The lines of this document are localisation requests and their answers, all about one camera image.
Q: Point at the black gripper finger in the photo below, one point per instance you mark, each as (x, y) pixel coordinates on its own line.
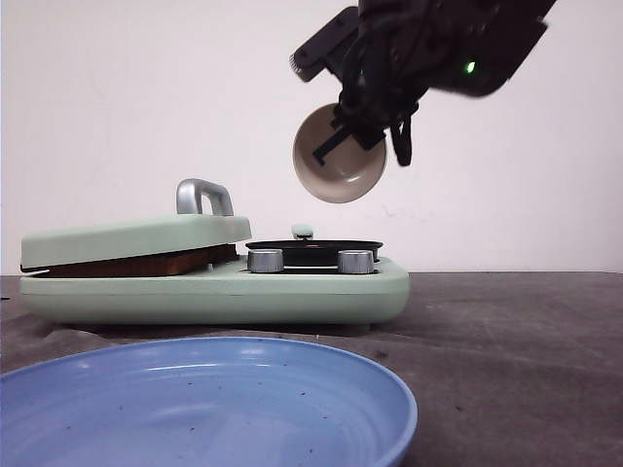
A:
(401, 137)
(342, 126)

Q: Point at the right silver control knob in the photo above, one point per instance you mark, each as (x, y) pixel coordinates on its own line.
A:
(356, 262)

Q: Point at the black wrist camera gripper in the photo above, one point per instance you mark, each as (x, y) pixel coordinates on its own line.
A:
(327, 48)

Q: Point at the silver control knob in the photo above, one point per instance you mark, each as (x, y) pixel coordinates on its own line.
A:
(265, 260)
(356, 262)

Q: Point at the white bread slice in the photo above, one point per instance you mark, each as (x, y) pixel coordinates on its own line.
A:
(166, 264)
(222, 253)

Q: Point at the blue plastic plate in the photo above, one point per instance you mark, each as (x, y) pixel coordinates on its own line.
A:
(228, 401)

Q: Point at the mint green breakfast maker base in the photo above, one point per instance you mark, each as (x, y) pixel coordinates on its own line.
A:
(226, 294)

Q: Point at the breakfast maker lid dark plate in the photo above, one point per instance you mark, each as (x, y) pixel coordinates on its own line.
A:
(204, 217)

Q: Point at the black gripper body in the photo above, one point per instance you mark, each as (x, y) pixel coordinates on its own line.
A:
(405, 48)

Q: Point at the beige ribbed ceramic bowl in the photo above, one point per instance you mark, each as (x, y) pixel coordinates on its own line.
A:
(348, 171)

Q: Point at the black frying pan green handle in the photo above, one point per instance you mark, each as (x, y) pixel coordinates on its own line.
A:
(311, 252)

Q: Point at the left silver control knob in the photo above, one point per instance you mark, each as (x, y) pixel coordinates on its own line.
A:
(265, 260)

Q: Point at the grey table cloth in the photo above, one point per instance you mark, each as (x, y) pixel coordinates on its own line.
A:
(508, 368)

